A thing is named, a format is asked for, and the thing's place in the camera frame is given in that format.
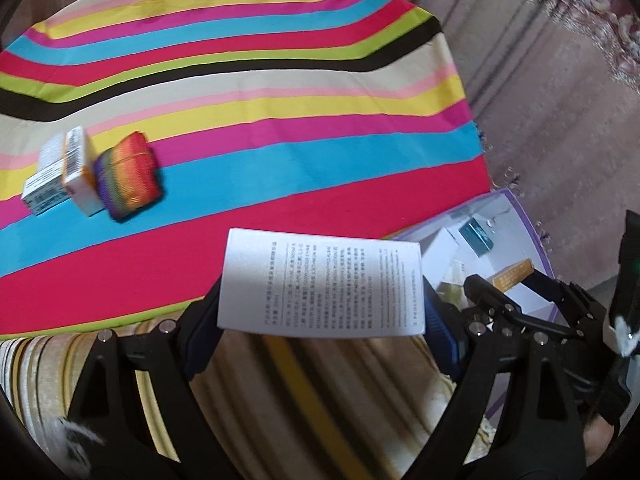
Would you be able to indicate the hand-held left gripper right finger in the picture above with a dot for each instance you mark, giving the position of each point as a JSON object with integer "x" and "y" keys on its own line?
{"x": 442, "y": 330}

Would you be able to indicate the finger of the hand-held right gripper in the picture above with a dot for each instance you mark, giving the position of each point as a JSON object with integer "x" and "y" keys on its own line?
{"x": 482, "y": 292}
{"x": 550, "y": 287}

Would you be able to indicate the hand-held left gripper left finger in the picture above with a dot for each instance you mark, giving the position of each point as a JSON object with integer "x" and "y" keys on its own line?
{"x": 197, "y": 345}

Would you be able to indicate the pale green box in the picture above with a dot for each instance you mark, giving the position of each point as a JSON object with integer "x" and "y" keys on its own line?
{"x": 452, "y": 284}

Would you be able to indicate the white box with orange label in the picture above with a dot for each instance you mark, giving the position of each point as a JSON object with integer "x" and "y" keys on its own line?
{"x": 515, "y": 272}

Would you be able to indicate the purple storage box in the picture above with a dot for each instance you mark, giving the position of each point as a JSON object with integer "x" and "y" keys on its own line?
{"x": 525, "y": 240}

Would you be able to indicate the plain white box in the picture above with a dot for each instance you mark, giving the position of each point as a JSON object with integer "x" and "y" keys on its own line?
{"x": 440, "y": 255}

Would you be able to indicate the large white box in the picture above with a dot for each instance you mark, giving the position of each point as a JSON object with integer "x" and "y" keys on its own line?
{"x": 320, "y": 285}

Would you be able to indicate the person's right hand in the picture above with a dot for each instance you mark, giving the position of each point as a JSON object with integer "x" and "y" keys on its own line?
{"x": 597, "y": 440}

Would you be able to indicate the teal small box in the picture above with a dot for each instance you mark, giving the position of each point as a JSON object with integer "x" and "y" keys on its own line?
{"x": 477, "y": 237}

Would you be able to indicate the beige striped sofa cover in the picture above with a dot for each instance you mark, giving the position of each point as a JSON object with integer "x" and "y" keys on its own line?
{"x": 310, "y": 385}

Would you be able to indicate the rainbow woven pouch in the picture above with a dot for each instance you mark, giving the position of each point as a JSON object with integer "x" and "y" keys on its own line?
{"x": 130, "y": 175}

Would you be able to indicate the orange and white box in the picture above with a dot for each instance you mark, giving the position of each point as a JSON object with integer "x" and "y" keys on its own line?
{"x": 77, "y": 160}

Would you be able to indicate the white box with teal label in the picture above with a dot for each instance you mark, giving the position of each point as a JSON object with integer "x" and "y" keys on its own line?
{"x": 45, "y": 180}

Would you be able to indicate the multicolour striped tablecloth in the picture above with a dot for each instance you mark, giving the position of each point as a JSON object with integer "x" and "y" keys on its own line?
{"x": 250, "y": 85}

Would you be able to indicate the floral patterned rug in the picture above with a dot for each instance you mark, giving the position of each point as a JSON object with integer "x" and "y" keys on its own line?
{"x": 615, "y": 25}

